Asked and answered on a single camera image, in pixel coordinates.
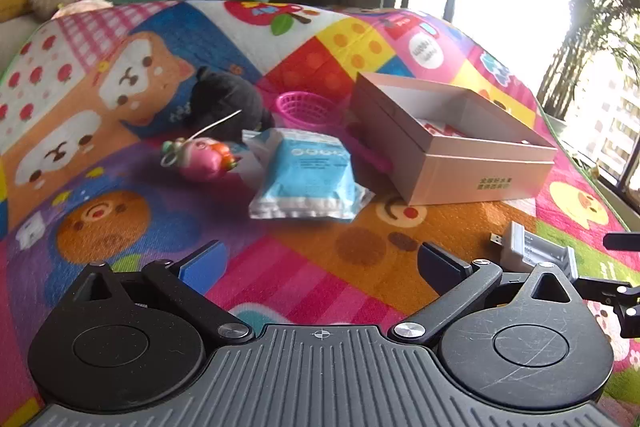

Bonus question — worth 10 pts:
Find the red white card booklet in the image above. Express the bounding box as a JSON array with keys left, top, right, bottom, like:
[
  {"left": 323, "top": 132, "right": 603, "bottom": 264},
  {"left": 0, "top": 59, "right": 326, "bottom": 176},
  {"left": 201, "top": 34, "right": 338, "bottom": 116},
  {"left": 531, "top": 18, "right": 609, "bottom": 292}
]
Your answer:
[{"left": 418, "top": 118, "right": 466, "bottom": 138}]

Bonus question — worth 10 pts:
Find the blue white wipes packet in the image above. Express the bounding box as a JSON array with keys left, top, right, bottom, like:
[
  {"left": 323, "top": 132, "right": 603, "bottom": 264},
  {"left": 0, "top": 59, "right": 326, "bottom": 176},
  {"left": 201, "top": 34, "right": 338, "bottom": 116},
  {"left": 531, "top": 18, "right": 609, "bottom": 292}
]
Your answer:
[{"left": 242, "top": 128, "right": 374, "bottom": 222}]

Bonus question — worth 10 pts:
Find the pink cardboard box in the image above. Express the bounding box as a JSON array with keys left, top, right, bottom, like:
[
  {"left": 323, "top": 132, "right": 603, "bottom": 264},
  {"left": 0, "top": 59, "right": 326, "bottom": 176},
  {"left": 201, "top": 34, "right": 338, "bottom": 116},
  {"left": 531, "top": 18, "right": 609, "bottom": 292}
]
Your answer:
[{"left": 349, "top": 72, "right": 556, "bottom": 205}]

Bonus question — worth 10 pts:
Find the magenta plastic basket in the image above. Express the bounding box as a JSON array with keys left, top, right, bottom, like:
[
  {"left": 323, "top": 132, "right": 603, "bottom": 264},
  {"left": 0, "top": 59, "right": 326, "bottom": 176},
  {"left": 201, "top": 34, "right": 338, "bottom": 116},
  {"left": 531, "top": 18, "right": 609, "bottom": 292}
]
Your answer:
[{"left": 274, "top": 91, "right": 393, "bottom": 174}]

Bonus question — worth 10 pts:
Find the pink white cloth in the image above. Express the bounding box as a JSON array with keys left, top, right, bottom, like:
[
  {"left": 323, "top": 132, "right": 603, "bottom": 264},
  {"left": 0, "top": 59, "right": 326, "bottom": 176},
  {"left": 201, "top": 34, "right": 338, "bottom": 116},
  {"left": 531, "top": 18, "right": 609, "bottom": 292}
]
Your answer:
[{"left": 52, "top": 0, "right": 114, "bottom": 20}]

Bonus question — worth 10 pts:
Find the black plush toy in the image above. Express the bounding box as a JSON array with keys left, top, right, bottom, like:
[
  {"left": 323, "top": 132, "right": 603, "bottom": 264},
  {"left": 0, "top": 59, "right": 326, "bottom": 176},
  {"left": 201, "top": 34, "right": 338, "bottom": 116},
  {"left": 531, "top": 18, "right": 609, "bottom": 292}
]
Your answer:
[{"left": 184, "top": 67, "right": 274, "bottom": 143}]

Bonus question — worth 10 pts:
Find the pink cat squishy toy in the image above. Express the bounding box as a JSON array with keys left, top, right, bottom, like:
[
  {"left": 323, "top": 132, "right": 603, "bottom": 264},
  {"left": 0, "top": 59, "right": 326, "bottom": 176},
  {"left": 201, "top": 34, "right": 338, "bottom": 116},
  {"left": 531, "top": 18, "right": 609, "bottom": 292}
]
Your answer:
[{"left": 160, "top": 138, "right": 238, "bottom": 182}]

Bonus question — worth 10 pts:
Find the colourful cartoon play mat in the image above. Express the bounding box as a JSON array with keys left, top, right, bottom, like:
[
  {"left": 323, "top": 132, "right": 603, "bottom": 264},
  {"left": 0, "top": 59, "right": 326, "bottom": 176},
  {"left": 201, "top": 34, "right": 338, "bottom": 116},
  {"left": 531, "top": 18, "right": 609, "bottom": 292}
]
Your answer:
[{"left": 1, "top": 1, "right": 639, "bottom": 426}]

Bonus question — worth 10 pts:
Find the grey battery charger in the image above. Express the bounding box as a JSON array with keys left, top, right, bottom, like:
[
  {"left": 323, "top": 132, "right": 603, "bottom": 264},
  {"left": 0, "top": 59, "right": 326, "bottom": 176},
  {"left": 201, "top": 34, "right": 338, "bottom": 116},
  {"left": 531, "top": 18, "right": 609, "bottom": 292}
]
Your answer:
[{"left": 489, "top": 221, "right": 579, "bottom": 282}]

